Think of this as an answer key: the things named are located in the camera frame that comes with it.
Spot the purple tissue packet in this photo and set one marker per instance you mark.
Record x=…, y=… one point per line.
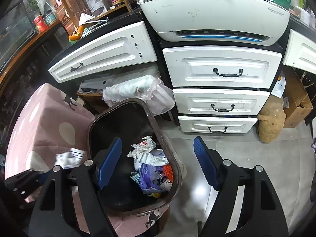
x=149, y=177

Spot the red tin can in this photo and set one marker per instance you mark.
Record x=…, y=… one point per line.
x=39, y=23

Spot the curved wooden-top counter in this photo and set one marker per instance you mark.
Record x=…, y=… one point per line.
x=24, y=47

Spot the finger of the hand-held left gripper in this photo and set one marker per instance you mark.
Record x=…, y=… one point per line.
x=40, y=175

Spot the teal jar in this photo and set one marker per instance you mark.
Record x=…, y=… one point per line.
x=50, y=17

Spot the white red-printed plastic bag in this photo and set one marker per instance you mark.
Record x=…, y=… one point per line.
x=143, y=147

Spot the orange plastic toy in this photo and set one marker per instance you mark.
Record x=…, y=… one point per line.
x=75, y=34

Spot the light blue packet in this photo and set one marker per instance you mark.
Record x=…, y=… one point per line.
x=135, y=176

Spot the wicker basket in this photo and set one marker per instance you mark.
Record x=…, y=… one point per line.
x=91, y=96

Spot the yellow foam net sleeve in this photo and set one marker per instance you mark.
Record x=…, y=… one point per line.
x=155, y=194

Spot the open cardboard box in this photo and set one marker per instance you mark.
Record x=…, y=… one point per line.
x=293, y=98

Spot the metal tongs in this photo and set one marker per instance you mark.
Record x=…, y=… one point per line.
x=98, y=22

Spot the black trash bin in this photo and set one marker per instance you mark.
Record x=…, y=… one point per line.
x=116, y=128

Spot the long white drawer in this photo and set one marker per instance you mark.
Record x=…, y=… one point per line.
x=103, y=51
x=300, y=51

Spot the white three-drawer cabinet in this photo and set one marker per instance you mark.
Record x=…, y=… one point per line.
x=222, y=66

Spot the orange mesh net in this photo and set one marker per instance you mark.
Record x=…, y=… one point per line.
x=168, y=170

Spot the glass display case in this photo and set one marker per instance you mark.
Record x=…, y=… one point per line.
x=14, y=24

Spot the white printer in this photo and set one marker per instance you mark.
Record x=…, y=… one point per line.
x=214, y=17

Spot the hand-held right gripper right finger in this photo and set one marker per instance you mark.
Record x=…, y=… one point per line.
x=206, y=165

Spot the black desk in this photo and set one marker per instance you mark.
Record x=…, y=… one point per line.
x=160, y=61

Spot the silver plastic wrapper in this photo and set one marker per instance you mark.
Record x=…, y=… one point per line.
x=70, y=158

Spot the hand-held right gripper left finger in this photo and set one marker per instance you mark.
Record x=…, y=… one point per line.
x=108, y=165

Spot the clear plastic bag bundle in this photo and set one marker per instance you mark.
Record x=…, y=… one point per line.
x=140, y=91

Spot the white paper wrapper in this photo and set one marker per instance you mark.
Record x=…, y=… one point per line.
x=153, y=159

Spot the brown burlap sack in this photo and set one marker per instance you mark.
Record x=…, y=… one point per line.
x=270, y=121

